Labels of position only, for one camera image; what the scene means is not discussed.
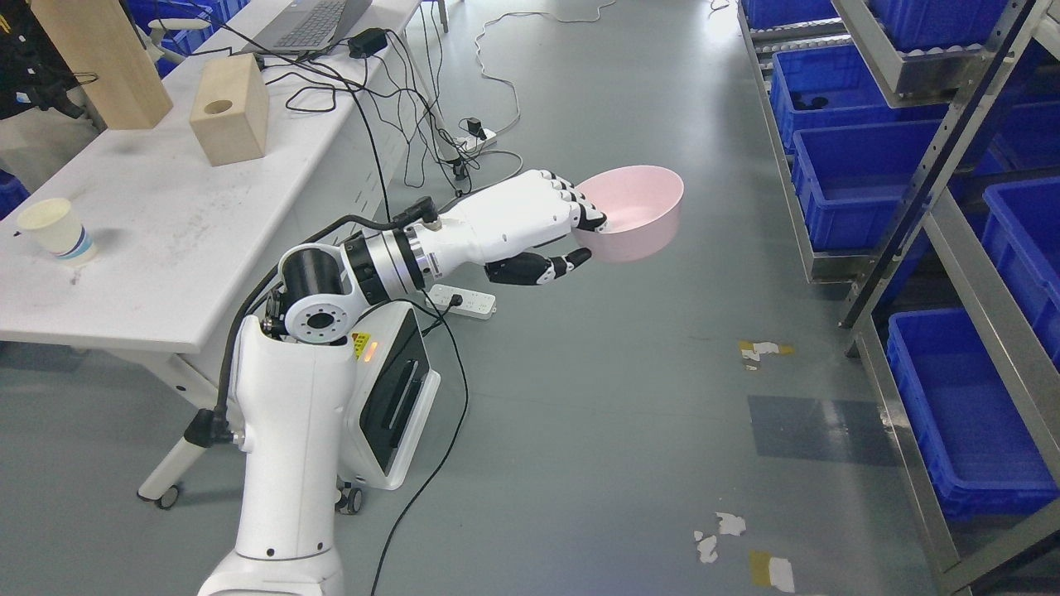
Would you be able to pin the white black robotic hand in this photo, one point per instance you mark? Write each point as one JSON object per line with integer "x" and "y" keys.
{"x": 498, "y": 226}

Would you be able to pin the pink ikea bowl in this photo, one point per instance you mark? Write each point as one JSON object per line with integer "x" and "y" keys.
{"x": 642, "y": 205}

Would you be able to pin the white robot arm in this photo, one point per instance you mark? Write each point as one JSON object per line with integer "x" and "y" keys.
{"x": 337, "y": 398}

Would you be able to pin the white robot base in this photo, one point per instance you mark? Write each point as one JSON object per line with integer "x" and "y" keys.
{"x": 388, "y": 410}

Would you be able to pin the blue bin right middle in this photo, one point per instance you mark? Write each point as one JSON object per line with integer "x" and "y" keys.
{"x": 849, "y": 179}

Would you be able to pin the blue bin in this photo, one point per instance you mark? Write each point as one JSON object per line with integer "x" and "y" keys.
{"x": 849, "y": 179}
{"x": 978, "y": 452}

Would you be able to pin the steel shelf rack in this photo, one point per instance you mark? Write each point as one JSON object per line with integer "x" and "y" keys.
{"x": 975, "y": 229}

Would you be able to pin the white power strip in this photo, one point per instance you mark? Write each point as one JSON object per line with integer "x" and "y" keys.
{"x": 462, "y": 301}

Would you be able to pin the black power adapter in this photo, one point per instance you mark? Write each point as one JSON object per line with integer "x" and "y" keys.
{"x": 368, "y": 42}

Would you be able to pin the grey laptop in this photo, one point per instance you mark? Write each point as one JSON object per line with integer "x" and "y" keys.
{"x": 304, "y": 26}

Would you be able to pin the small wooden block with hole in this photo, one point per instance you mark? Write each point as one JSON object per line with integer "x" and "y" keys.
{"x": 231, "y": 110}

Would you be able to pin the white table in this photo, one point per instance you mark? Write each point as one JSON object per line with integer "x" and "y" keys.
{"x": 181, "y": 243}

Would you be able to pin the tall wooden block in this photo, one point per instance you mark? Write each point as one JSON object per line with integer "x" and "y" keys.
{"x": 97, "y": 37}

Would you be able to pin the paper cup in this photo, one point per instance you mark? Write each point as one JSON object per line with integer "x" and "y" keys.
{"x": 58, "y": 229}

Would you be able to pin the blue bin near right bottom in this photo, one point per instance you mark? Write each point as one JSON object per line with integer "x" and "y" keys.
{"x": 978, "y": 452}

